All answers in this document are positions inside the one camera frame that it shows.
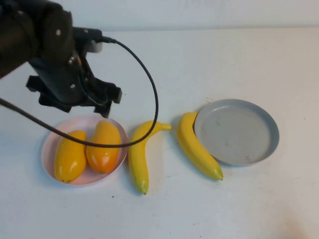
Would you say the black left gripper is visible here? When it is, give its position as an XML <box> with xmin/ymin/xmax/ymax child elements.
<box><xmin>26</xmin><ymin>49</ymin><xmax>123</xmax><ymax>118</ymax></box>

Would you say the yellow mango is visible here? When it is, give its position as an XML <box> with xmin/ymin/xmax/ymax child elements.
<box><xmin>54</xmin><ymin>130</ymin><xmax>88</xmax><ymax>184</ymax></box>

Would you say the orange blushed mango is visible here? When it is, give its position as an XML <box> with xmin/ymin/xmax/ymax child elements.
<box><xmin>86</xmin><ymin>120</ymin><xmax>122</xmax><ymax>174</ymax></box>

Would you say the yellow banana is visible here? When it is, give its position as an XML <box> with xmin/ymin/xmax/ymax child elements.
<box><xmin>128</xmin><ymin>120</ymin><xmax>173</xmax><ymax>195</ymax></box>
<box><xmin>176</xmin><ymin>112</ymin><xmax>224</xmax><ymax>181</ymax></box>

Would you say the pink round plate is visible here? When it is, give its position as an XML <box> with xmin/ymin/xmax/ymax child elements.
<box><xmin>41</xmin><ymin>115</ymin><xmax>129</xmax><ymax>187</ymax></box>

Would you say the grey-blue round plate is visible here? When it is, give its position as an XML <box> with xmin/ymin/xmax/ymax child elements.
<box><xmin>193</xmin><ymin>99</ymin><xmax>280</xmax><ymax>167</ymax></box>

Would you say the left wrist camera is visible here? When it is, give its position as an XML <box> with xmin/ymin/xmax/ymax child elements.
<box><xmin>73</xmin><ymin>26</ymin><xmax>103</xmax><ymax>53</ymax></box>

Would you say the black left camera cable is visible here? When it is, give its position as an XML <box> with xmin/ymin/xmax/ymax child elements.
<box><xmin>0</xmin><ymin>36</ymin><xmax>160</xmax><ymax>149</ymax></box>

